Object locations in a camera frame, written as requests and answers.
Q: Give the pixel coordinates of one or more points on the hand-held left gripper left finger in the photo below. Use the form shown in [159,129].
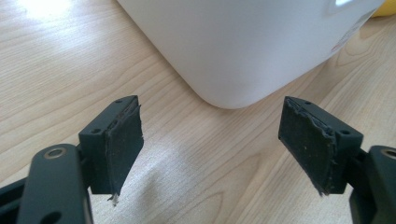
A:
[123,146]

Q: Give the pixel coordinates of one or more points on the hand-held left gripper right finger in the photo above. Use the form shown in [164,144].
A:
[314,146]

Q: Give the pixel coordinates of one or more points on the white plastic container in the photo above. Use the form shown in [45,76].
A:
[246,46]

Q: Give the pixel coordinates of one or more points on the yellow object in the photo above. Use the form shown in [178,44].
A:
[386,8]

